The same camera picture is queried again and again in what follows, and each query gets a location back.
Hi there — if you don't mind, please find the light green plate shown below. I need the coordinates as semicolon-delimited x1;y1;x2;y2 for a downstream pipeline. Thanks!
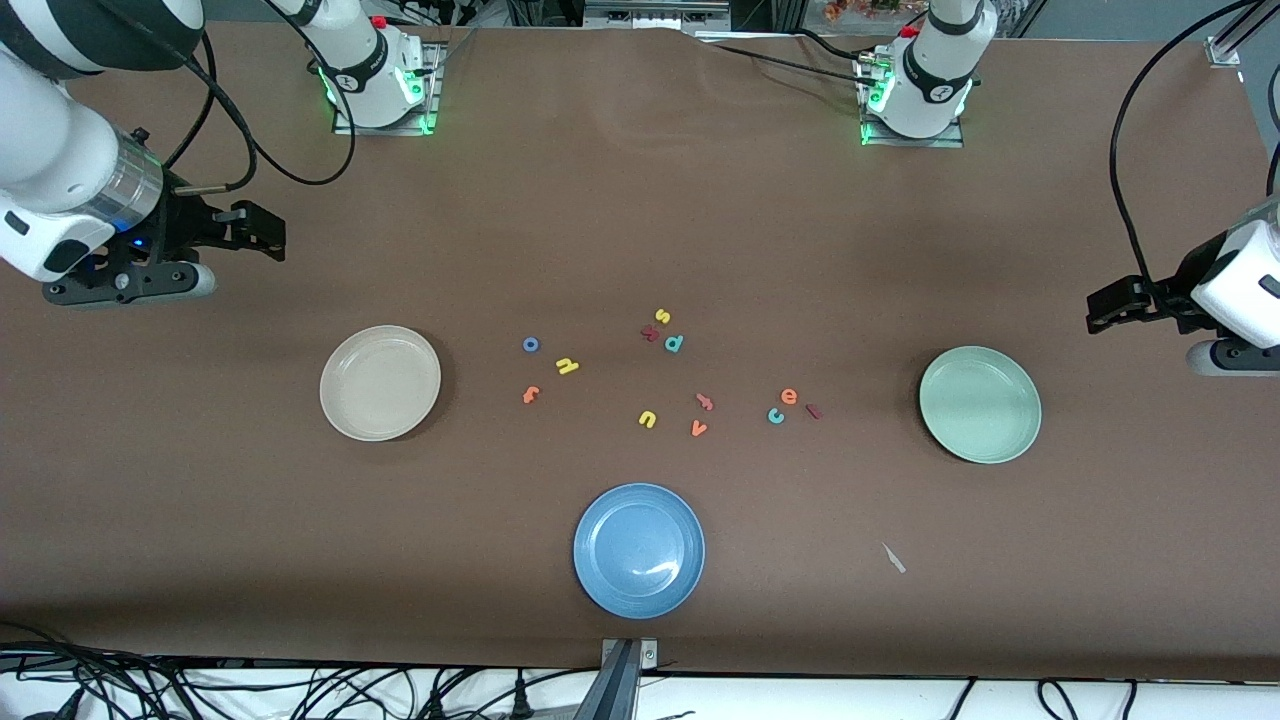
919;346;1043;465

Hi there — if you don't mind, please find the beige brown plate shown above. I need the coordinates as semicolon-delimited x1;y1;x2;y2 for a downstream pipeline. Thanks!
319;325;442;442

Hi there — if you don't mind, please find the brown table cover sheet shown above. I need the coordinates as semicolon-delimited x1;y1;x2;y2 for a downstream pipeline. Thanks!
0;18;1280;683

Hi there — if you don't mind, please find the blue plate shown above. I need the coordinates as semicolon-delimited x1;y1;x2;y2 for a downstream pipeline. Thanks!
573;483;706;620

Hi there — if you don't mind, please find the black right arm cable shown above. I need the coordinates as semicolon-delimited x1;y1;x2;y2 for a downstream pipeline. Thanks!
160;0;358;196

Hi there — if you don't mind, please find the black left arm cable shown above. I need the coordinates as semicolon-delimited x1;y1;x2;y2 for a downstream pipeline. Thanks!
1110;0;1280;296

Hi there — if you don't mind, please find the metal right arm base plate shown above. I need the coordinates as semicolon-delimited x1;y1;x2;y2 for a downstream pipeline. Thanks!
332;40;444;137

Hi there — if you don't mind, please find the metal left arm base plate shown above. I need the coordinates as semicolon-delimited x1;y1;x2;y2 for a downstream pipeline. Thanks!
858;50;967;150

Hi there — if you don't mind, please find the aluminium frame profile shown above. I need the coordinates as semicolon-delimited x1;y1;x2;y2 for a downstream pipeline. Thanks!
1203;0;1280;68

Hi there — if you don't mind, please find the looped black floor cable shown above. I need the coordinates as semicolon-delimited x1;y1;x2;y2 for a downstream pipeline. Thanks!
1035;678;1087;720

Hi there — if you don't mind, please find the black cable to arm base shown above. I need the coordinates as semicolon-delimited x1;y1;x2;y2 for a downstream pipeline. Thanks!
698;28;883;89

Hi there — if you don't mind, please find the grey metal frame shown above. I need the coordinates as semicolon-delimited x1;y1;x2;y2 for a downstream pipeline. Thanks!
583;0;733;29

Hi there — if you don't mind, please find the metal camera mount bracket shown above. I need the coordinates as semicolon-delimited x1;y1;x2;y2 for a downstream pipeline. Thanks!
598;637;660;720

